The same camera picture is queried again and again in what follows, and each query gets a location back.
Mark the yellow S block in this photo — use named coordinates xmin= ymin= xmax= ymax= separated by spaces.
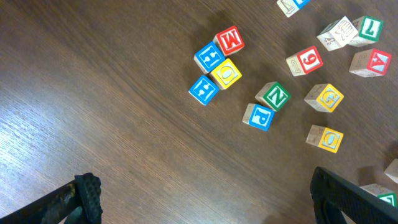
xmin=384 ymin=159 xmax=398 ymax=183

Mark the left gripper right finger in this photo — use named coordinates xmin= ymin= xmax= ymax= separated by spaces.
xmin=310 ymin=167 xmax=397 ymax=224

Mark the yellow O block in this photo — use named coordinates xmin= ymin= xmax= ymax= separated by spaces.
xmin=306 ymin=125 xmax=344 ymax=153

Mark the red A block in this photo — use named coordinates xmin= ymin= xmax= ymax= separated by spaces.
xmin=349 ymin=49 xmax=392 ymax=78

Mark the yellow G block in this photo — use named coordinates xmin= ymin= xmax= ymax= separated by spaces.
xmin=304 ymin=83 xmax=344 ymax=113

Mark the green N block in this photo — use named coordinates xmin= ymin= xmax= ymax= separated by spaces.
xmin=255 ymin=82 xmax=291 ymax=111

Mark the plain wooden block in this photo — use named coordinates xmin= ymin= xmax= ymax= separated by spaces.
xmin=317 ymin=16 xmax=358 ymax=51

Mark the blue P block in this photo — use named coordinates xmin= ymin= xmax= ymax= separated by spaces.
xmin=243 ymin=103 xmax=275 ymax=131

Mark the red 6 block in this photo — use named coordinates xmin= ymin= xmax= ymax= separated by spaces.
xmin=286 ymin=45 xmax=323 ymax=77

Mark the yellow block beside H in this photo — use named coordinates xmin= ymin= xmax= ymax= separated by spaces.
xmin=210 ymin=58 xmax=242 ymax=90

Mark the green R block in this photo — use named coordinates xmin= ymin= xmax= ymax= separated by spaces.
xmin=361 ymin=184 xmax=397 ymax=207

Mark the red M block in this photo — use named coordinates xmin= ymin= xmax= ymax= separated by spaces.
xmin=213 ymin=26 xmax=245 ymax=57

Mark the blue H block upper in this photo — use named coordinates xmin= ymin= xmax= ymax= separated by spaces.
xmin=193 ymin=42 xmax=226 ymax=74

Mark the blue H block lower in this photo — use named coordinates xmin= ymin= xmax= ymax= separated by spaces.
xmin=188 ymin=75 xmax=220 ymax=106

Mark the green L block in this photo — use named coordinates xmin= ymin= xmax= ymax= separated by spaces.
xmin=348 ymin=16 xmax=384 ymax=47

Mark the blue h block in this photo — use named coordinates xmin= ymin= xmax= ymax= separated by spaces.
xmin=188 ymin=75 xmax=220 ymax=106
xmin=193 ymin=42 xmax=226 ymax=74

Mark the blue 5 block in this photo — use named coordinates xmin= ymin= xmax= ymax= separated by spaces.
xmin=277 ymin=0 xmax=310 ymax=17

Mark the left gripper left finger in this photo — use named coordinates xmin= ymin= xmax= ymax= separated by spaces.
xmin=1 ymin=173 xmax=103 ymax=224

